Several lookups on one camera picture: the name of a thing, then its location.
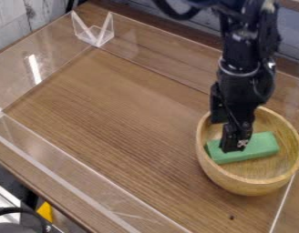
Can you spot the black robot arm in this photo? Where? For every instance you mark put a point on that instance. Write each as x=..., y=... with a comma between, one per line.
x=247, y=67

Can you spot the brown wooden bowl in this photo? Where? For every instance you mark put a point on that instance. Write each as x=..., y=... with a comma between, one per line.
x=259, y=176

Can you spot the yellow sticker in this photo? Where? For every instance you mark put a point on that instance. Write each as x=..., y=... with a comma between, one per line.
x=46, y=211

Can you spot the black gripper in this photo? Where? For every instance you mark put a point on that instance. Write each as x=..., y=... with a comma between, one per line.
x=237, y=93

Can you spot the green rectangular block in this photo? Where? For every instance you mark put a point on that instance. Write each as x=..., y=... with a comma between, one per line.
x=264, y=146

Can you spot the clear acrylic tray wall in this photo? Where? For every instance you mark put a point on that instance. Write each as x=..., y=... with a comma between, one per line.
x=98, y=128

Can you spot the clear acrylic corner bracket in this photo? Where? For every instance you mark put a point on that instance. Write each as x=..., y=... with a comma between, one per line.
x=95, y=35

